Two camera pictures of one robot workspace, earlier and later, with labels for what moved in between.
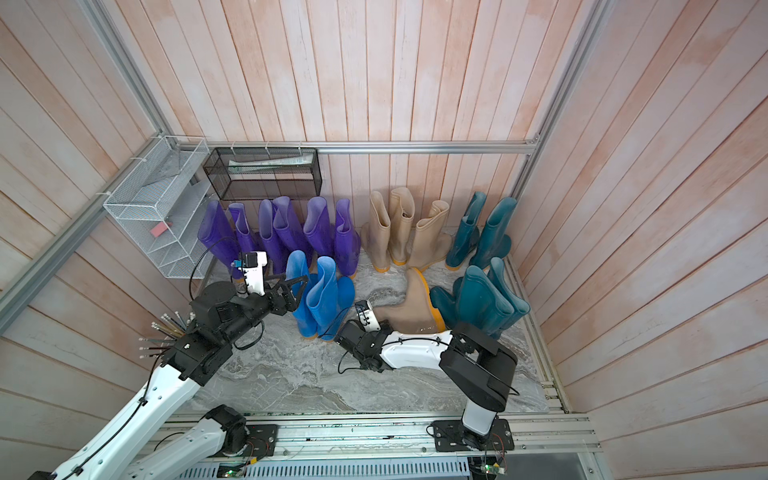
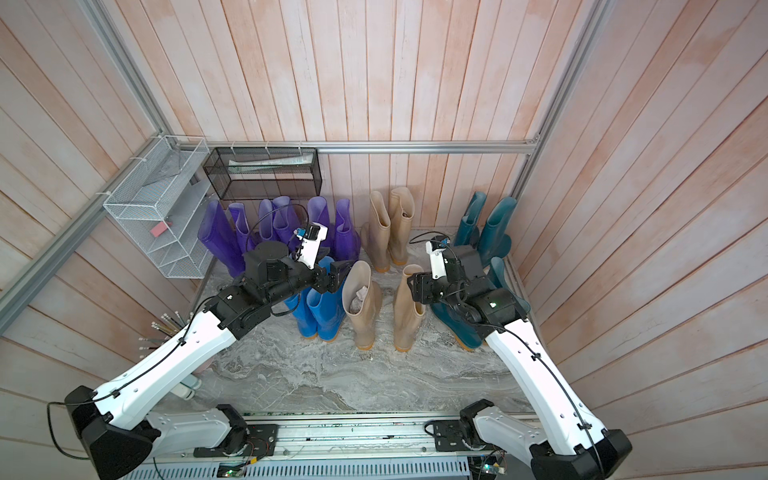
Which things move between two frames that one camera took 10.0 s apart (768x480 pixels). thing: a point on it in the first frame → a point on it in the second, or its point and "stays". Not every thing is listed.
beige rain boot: x=431 y=242 → x=408 y=315
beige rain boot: x=402 y=212 stays
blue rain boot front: x=332 y=299 stays
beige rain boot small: x=416 y=313 → x=362 y=301
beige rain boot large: x=375 y=234 stays
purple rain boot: x=241 y=222 stays
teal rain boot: x=467 y=235 stays
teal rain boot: x=520 y=306 stays
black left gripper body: x=275 y=305 → x=316 y=279
